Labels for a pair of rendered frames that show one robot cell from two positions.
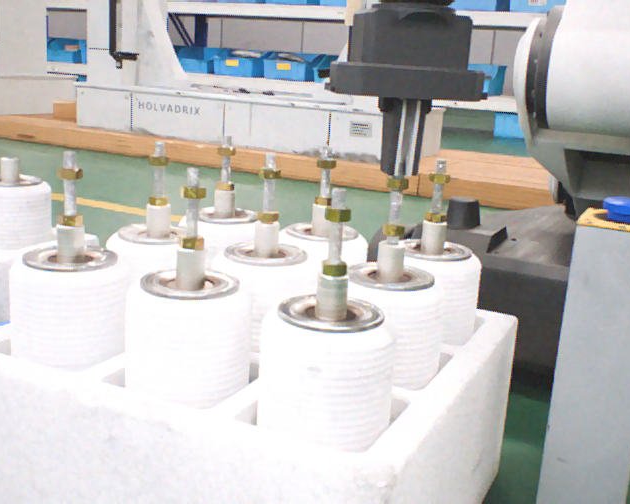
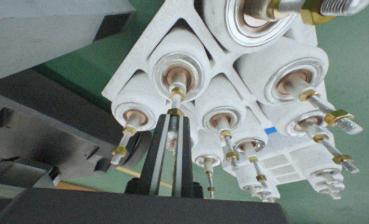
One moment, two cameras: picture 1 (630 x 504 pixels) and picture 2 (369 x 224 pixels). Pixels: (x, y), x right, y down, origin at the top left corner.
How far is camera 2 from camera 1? 56 cm
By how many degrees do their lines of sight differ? 38
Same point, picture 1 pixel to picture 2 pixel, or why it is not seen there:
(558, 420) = (106, 7)
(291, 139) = not seen: hidden behind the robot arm
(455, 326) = (136, 80)
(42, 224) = (242, 172)
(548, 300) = (82, 122)
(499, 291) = (101, 131)
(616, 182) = (18, 175)
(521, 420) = not seen: hidden behind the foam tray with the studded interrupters
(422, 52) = not seen: outside the picture
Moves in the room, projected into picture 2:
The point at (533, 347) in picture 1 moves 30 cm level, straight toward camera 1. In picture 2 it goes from (96, 111) to (124, 42)
